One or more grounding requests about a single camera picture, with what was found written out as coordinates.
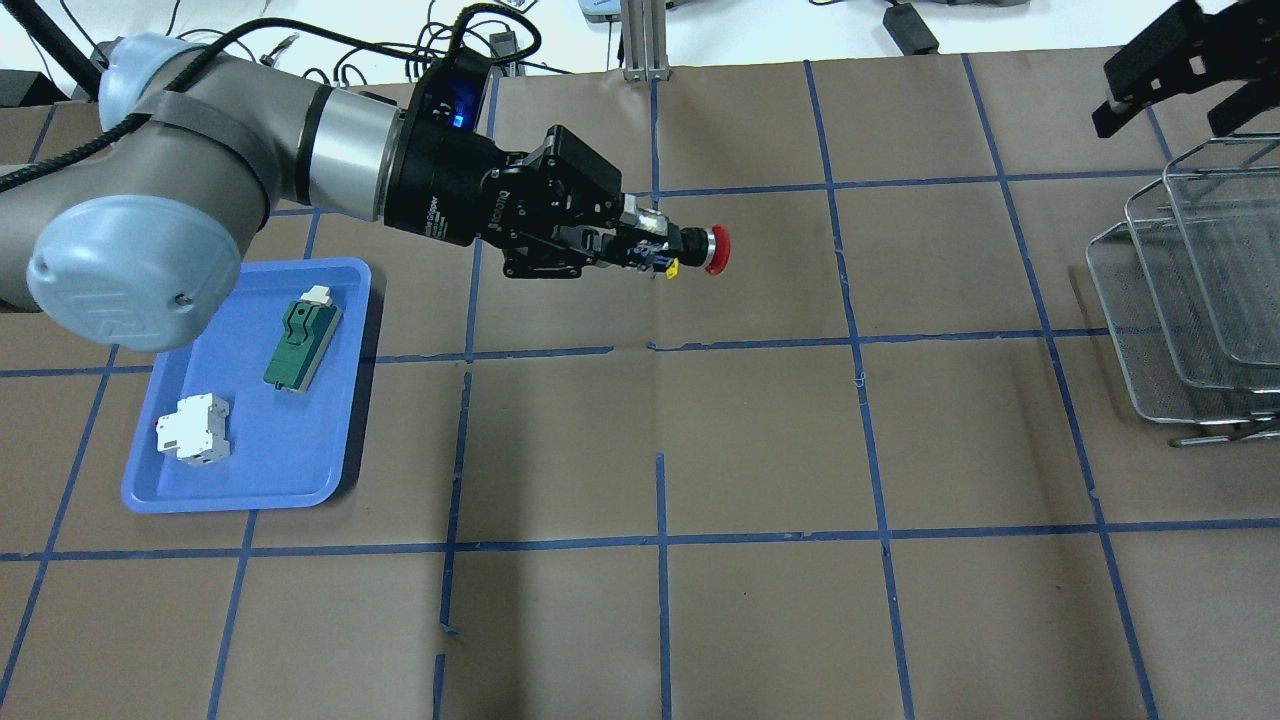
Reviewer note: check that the black power adapter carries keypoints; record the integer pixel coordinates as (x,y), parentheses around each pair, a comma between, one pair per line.
(908,30)

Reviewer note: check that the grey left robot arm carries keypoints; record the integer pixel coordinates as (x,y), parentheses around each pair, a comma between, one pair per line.
(136,238)

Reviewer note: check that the red emergency stop button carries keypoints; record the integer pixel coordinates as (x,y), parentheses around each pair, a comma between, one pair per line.
(671,251)

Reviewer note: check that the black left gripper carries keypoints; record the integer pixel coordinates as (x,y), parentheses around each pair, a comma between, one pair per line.
(443,190)

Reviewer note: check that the wire mesh shelf rack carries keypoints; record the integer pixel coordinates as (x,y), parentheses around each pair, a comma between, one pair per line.
(1188,283)

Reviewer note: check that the white circuit breaker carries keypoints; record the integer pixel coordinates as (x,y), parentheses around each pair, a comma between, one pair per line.
(197,432)

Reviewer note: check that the green switch module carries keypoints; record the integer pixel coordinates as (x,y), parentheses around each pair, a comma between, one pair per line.
(308,326)

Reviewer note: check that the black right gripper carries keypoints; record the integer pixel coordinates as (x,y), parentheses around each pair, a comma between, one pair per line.
(1168,72)

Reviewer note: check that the blue plastic tray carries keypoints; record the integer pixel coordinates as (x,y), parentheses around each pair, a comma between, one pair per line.
(287,450)

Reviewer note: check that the aluminium frame post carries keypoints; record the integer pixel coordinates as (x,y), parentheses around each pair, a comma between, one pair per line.
(644,41)

